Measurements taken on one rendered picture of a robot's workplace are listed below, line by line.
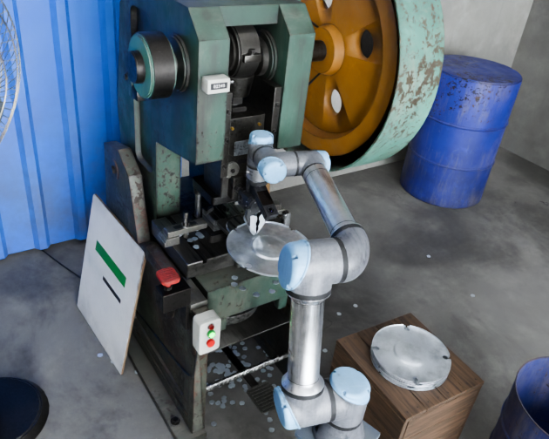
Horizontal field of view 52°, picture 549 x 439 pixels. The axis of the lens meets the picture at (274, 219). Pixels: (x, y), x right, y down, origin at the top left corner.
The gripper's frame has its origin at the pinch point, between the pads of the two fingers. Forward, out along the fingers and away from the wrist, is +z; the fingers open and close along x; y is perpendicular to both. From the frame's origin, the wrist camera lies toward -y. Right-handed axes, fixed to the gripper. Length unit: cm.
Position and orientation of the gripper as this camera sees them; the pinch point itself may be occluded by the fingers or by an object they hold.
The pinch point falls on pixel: (255, 233)
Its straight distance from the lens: 186.9
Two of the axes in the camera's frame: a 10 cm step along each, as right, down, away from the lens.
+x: -8.3, 2.3, -5.1
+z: -1.0, 8.4, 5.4
